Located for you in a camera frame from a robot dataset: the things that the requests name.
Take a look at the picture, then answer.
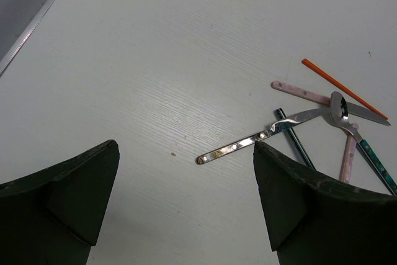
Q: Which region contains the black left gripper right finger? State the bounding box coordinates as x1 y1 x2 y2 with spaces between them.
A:
253 141 396 264

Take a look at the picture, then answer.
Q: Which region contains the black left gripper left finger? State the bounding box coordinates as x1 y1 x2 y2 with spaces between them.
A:
1 140 120 264

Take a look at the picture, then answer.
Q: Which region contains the pink-handled steel spoon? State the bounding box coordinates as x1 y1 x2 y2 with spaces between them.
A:
339 133 357 184

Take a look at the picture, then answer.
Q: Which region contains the green-handled steel spoon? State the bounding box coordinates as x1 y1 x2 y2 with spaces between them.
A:
329 91 396 196

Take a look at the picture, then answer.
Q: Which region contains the pink-handled steel knife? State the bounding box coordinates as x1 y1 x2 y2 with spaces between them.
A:
271 81 391 127

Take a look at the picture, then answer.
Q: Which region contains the dark-handled steel knife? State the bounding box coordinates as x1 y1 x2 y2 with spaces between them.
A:
196 107 328 165

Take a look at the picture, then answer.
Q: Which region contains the orange chopstick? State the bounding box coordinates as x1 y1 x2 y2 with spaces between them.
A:
301 58 388 120

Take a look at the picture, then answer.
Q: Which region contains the aluminium table edge rail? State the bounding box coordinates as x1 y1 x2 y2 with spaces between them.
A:
0 0 78 76

